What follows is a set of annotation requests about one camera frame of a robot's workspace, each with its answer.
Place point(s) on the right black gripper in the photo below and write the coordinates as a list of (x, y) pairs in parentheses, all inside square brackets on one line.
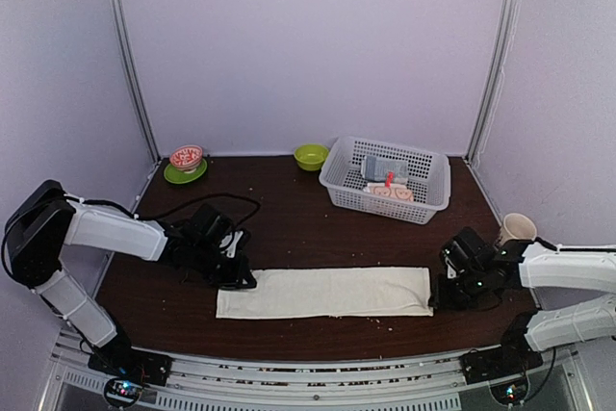
[(442, 300)]

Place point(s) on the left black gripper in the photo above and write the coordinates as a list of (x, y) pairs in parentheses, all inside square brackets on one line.
[(235, 278)]

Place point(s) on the orange bunny pattern towel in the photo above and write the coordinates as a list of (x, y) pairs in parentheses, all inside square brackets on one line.
[(392, 191)]

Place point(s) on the white towel blue print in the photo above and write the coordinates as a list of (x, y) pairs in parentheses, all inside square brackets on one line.
[(336, 293)]

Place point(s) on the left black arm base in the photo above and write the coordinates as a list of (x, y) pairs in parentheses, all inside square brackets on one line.
[(120, 359)]

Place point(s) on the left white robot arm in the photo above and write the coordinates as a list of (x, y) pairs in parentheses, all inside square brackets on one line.
[(51, 220)]

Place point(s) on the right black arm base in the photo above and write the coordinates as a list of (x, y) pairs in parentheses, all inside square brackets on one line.
[(512, 356)]

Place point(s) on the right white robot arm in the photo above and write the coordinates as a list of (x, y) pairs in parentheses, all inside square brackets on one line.
[(539, 264)]

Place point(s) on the beige paper cup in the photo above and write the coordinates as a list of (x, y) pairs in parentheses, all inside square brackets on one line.
[(517, 226)]

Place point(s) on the green plate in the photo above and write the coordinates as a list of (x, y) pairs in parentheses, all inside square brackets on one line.
[(177, 177)]

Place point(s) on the red patterned bowl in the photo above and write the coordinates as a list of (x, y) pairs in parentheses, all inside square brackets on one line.
[(187, 158)]

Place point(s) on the white plastic perforated basket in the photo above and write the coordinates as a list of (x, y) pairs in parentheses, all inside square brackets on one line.
[(429, 179)]

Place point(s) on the small green bowl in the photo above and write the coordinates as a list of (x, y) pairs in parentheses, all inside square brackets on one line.
[(311, 156)]

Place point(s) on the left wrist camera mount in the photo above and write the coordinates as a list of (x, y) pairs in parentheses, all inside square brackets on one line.
[(234, 242)]

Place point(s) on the front aluminium rail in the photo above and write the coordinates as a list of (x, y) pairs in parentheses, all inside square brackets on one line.
[(427, 382)]

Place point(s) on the right aluminium frame post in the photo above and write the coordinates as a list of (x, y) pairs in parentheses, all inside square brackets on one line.
[(505, 31)]

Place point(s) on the aluminium frame post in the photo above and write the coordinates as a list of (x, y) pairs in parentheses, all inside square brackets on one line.
[(132, 80), (505, 31)]

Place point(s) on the left aluminium frame post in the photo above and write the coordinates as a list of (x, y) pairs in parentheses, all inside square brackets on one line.
[(132, 80)]

